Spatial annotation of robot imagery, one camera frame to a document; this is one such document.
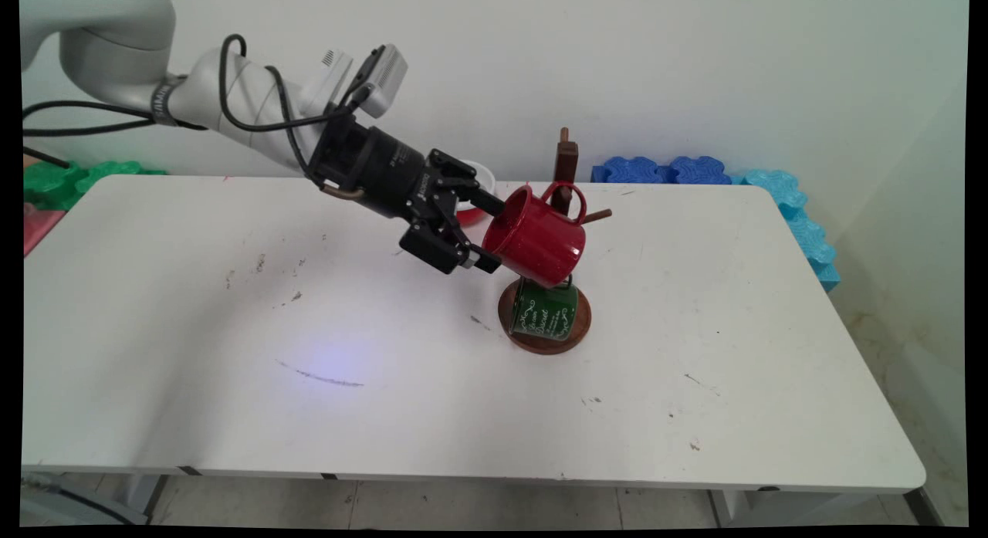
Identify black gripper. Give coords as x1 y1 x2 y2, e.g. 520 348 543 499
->
309 115 507 276

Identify red enamel mug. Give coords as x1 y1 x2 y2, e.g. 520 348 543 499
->
482 181 587 289

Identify red and white bowl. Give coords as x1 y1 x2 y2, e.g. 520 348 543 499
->
454 161 496 228

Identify brown wooden mug tree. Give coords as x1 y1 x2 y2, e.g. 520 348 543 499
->
498 127 613 356

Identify green printed mug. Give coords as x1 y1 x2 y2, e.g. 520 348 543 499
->
509 279 578 342

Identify dark blue foam tile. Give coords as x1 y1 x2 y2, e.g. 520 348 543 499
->
590 156 671 185
665 156 733 185

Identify light blue foam tiles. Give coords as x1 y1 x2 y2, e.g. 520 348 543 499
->
741 167 841 293

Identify green foam tile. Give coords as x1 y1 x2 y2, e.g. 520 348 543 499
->
23 160 167 212

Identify red foam tile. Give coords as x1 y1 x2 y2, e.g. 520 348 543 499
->
23 202 69 257

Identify grey table leg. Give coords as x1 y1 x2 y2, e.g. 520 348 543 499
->
116 474 167 517

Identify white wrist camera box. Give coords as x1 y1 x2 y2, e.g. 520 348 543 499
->
351 44 408 119

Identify black cable with brass plug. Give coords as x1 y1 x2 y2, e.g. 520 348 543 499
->
265 65 365 200

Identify black looped camera cable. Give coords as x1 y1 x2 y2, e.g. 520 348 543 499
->
218 34 373 134

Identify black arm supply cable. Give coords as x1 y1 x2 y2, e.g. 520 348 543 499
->
22 100 209 137

